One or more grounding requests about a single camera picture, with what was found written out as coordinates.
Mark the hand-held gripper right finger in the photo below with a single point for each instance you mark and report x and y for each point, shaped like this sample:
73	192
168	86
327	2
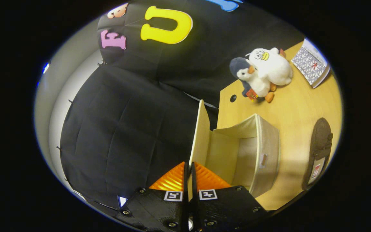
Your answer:
193	193

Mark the beige fabric storage box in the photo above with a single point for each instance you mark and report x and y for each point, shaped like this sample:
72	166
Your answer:
262	141

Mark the grey penguin plush toy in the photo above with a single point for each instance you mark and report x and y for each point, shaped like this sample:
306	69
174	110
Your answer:
256	85

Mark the grey patterned cover book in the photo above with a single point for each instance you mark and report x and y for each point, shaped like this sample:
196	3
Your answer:
308	62

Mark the brown fuzzy slipper shoe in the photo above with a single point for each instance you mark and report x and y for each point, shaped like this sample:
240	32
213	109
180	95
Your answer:
320	138

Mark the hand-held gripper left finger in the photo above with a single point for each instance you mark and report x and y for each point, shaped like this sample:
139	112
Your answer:
185	193

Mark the black backdrop cloth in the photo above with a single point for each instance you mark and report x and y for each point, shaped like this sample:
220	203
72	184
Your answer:
124	129

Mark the white duck plush toy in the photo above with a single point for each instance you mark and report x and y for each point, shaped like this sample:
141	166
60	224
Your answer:
275	69

